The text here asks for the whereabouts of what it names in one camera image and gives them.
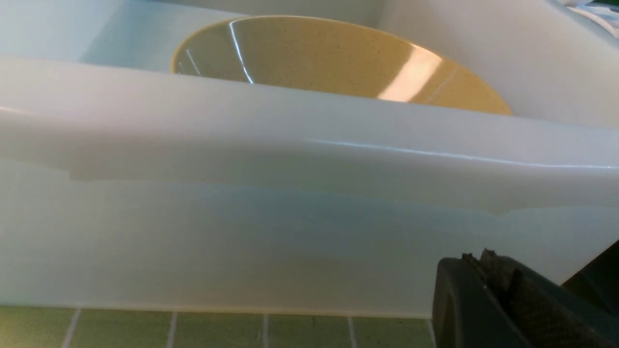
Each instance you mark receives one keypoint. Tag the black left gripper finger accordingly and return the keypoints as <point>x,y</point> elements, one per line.
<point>497,302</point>

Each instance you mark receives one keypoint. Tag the beige noodle bowl in tub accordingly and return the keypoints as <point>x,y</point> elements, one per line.
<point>323,55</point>

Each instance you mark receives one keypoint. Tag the large white plastic tub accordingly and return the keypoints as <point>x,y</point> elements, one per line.
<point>126,186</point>

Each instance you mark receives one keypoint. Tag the green checkered table mat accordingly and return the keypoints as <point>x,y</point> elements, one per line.
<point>33,327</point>

